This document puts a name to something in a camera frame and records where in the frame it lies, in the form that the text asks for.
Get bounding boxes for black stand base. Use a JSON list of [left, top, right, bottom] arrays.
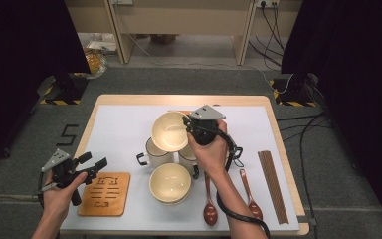
[[53, 71, 89, 103], [273, 73, 316, 104]]

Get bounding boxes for white mug with black rim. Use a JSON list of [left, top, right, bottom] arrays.
[[178, 145, 201, 180], [226, 145, 244, 167], [136, 137, 175, 168]]

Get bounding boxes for black curtain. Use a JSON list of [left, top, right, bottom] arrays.
[[280, 0, 382, 235], [0, 0, 92, 171]]

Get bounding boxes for cream ceramic bowl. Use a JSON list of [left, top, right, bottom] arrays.
[[153, 193, 190, 206], [148, 162, 192, 204], [150, 111, 191, 153]]

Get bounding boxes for yellow black hazard tape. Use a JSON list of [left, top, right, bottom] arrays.
[[269, 79, 317, 109], [39, 75, 83, 107]]

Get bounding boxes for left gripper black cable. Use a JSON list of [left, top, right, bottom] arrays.
[[35, 172, 61, 210]]

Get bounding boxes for black power cable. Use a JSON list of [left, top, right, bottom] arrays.
[[248, 39, 283, 68], [260, 2, 286, 52]]

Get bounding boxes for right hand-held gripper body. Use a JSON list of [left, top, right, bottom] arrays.
[[187, 104, 227, 147]]

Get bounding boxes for person's left hand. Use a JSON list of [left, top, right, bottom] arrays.
[[42, 171, 90, 218]]

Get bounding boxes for row of brown chopsticks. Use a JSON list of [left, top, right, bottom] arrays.
[[258, 149, 290, 226]]

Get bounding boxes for beige wooden desk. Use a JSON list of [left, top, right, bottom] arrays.
[[103, 0, 259, 67]]

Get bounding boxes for person's right hand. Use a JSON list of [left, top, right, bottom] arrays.
[[187, 119, 230, 177]]

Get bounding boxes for white table mat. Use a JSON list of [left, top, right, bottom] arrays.
[[59, 105, 301, 233]]

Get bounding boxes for black floor cable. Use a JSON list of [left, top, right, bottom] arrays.
[[298, 114, 326, 217], [280, 120, 332, 132]]

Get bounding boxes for white papers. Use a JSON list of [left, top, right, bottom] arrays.
[[86, 39, 118, 54]]

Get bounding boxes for yellow plastic bag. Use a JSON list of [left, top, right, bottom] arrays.
[[83, 48, 108, 80]]

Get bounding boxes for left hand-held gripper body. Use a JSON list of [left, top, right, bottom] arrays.
[[40, 148, 92, 207]]

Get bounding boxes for white wall socket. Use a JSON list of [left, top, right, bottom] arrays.
[[256, 0, 281, 8]]

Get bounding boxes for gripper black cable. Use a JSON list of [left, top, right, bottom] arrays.
[[214, 128, 273, 239], [35, 172, 61, 210]]

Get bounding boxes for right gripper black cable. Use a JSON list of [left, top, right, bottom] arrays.
[[214, 128, 273, 239]]

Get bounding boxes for white floor cable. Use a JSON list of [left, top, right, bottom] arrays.
[[125, 32, 295, 96]]

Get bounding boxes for dark wooden spoon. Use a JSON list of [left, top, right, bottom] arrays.
[[239, 168, 264, 222], [203, 172, 219, 227]]

